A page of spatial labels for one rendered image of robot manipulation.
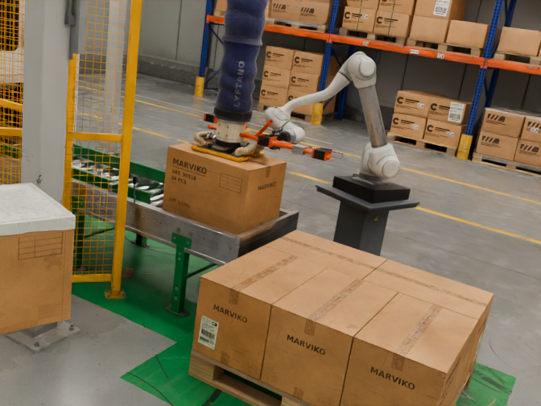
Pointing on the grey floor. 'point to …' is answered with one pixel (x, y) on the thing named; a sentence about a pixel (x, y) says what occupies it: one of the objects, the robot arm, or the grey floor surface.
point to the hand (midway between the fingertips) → (268, 141)
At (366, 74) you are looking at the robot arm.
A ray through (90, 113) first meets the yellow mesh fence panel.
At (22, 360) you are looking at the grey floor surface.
